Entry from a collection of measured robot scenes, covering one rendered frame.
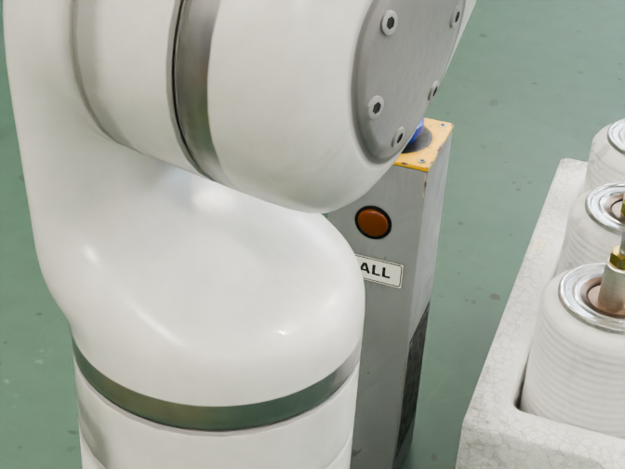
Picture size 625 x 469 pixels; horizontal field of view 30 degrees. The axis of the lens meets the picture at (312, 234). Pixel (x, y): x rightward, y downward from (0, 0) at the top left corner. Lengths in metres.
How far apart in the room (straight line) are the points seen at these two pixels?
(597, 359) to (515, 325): 0.12
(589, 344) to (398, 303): 0.16
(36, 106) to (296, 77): 0.08
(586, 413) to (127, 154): 0.52
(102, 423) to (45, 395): 0.71
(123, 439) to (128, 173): 0.08
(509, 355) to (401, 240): 0.11
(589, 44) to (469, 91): 0.27
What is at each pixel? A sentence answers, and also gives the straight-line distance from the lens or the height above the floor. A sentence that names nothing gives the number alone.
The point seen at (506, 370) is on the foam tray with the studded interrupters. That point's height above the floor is 0.18.
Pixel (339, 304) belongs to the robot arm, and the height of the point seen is 0.50.
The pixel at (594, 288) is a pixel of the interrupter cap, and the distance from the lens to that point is 0.81.
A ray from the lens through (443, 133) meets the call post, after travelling 0.83.
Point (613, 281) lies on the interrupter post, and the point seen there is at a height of 0.27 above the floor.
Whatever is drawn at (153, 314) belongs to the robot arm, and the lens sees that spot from 0.33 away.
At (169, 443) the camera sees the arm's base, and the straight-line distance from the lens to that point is 0.35.
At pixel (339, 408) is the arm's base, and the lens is 0.36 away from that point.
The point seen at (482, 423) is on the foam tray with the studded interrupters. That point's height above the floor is 0.18.
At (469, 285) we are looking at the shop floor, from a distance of 1.22.
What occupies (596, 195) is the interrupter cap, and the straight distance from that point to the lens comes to 0.91.
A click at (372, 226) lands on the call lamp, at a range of 0.82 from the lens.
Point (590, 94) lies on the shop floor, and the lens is 1.66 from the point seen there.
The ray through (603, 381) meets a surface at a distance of 0.78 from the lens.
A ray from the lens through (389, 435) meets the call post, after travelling 0.93.
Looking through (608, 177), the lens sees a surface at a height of 0.23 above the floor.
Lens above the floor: 0.71
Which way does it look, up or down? 34 degrees down
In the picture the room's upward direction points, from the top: 3 degrees clockwise
